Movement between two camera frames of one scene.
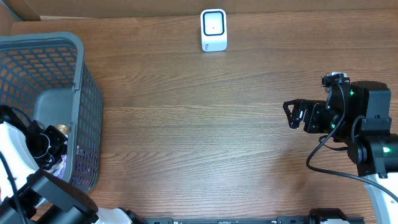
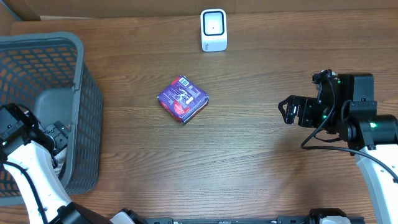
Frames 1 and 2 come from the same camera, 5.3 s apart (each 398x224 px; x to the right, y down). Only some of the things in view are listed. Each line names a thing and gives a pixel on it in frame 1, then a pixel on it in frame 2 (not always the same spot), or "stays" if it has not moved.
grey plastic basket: x=45 y=73 stays
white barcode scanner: x=213 y=29 stays
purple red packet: x=58 y=168 → x=182 y=99
